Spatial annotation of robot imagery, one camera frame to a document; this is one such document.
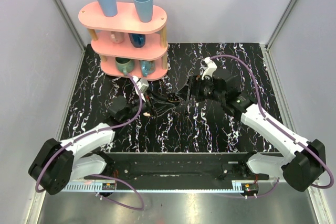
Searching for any green ceramic mug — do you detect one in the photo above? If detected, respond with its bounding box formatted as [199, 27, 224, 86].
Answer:
[115, 57, 135, 76]

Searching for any pink three-tier wooden shelf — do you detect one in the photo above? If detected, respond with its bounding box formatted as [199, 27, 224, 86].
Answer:
[78, 2, 168, 81]

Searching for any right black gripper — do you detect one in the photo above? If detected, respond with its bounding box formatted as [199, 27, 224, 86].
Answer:
[175, 74, 225, 103]

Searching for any pink mug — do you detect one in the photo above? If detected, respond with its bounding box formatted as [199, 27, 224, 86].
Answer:
[110, 31, 124, 44]

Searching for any controller board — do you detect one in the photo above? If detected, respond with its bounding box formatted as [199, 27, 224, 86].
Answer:
[102, 181, 116, 191]
[243, 183, 259, 193]

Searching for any black earbud charging case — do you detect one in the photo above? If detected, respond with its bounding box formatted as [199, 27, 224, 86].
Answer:
[167, 93, 180, 103]

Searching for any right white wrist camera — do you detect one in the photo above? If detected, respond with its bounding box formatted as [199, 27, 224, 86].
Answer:
[202, 57, 217, 80]

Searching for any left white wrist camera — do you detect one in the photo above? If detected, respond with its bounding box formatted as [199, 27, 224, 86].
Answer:
[132, 76, 149, 100]

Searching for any short light blue cup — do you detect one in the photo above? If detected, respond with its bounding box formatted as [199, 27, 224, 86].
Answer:
[133, 0, 153, 23]

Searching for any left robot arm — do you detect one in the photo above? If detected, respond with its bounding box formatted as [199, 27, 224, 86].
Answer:
[28, 92, 180, 195]

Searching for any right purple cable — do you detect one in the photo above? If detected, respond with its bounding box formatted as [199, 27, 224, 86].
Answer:
[207, 54, 332, 198]

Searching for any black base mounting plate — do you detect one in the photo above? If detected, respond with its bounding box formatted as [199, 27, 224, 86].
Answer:
[98, 152, 269, 192]

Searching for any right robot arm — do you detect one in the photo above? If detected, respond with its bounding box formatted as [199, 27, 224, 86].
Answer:
[177, 70, 326, 192]

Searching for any dark blue mug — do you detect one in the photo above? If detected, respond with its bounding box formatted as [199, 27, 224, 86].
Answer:
[129, 33, 145, 48]

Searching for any right controller board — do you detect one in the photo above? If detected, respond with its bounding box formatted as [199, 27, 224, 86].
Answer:
[243, 183, 259, 193]

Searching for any blue butterfly mug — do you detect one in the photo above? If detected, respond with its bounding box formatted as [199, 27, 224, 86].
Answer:
[140, 60, 155, 77]

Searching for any left controller board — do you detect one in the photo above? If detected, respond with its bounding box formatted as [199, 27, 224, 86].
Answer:
[102, 181, 116, 191]

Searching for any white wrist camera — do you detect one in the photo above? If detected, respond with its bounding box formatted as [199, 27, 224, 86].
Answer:
[202, 57, 217, 80]
[132, 76, 149, 100]

